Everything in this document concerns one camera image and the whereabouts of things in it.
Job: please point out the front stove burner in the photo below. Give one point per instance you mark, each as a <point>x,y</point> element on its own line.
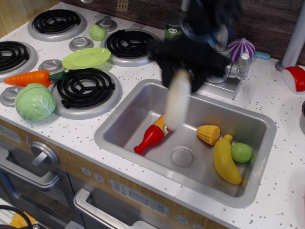
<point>86,94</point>

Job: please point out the silver dishwasher handle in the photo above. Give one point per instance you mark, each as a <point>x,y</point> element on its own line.
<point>81,203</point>

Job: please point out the silver toy faucet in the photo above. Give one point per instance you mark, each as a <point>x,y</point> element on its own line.
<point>226,86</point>

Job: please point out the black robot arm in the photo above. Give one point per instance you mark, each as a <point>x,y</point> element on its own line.
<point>205,16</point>

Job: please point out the silver stove knob lower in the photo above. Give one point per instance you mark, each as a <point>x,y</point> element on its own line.
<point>52,66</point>

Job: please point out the silver oven dial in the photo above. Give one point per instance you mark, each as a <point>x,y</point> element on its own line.
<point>43,154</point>

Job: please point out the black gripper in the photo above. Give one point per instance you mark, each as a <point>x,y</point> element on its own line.
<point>200,58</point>

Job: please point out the blue plastic pot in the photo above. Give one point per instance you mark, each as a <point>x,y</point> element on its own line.
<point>262,55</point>

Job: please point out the silver stove knob front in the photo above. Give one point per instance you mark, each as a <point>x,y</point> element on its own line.
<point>7,97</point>

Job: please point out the light green plastic plate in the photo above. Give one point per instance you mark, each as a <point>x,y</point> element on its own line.
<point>86,58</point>

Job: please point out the yellow object bottom corner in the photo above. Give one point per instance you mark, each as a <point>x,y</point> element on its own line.
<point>18,221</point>

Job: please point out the red white cheese wedge toy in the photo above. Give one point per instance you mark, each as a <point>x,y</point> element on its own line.
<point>294,77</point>

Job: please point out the back right stove burner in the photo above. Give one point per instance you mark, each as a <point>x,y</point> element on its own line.
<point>129,47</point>

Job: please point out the orange carrot toy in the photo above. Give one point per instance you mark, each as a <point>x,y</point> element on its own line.
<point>40,77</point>

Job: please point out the yellow banana toy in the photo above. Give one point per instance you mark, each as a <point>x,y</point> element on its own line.
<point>223,161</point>

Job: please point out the small green lettuce toy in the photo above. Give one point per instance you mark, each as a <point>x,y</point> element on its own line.
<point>97,33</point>

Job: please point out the silver oven door handle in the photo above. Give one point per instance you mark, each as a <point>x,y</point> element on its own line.
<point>45,183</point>

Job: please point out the silver stove knob back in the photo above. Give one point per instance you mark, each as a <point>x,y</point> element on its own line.
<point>107,23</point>

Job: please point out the yellow corn piece toy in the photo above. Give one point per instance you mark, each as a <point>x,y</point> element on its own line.
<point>208,133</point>

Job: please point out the silver stove knob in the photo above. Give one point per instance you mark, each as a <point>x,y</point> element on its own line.
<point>52,66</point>
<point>107,23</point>
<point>80,43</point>
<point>7,97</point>

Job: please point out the green peas can toy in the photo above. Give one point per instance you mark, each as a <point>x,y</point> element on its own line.
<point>172,29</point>

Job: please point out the green cabbage toy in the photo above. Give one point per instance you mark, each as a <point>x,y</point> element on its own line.
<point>34,102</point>

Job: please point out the silver metal sink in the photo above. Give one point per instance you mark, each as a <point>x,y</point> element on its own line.
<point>181,155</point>

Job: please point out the red ketchup bottle toy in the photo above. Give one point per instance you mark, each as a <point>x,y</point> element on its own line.
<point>153,135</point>

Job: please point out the green apple toy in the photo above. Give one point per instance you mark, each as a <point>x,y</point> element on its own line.
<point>241,152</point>

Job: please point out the silver stove knob middle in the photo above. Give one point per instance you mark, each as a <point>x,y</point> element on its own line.
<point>80,43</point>

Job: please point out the white detergent bottle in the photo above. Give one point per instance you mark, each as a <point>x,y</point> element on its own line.
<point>178,99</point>

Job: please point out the purple onion toy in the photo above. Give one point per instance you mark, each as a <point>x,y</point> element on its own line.
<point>239,47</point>

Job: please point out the back left stove burner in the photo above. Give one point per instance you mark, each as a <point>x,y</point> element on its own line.
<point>56,25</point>

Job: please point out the stove burner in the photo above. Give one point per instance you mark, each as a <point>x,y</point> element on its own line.
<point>16,58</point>
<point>86,94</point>
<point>129,47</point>
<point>56,25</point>

